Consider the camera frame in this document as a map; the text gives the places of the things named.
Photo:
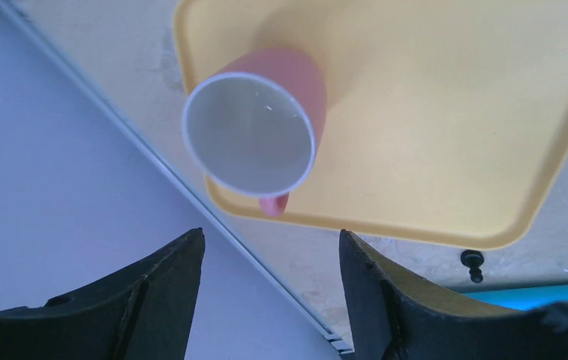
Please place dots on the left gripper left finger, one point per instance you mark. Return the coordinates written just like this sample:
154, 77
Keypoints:
142, 311

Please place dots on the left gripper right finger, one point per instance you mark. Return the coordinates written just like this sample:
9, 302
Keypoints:
395, 313

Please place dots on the pink mug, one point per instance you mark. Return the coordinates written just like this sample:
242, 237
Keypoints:
255, 126

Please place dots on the blue toy microphone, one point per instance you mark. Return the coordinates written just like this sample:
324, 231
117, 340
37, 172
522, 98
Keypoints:
523, 298

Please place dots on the yellow plastic tray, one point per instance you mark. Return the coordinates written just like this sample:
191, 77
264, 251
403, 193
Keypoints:
447, 120

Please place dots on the aluminium frame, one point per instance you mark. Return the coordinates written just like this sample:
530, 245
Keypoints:
125, 51

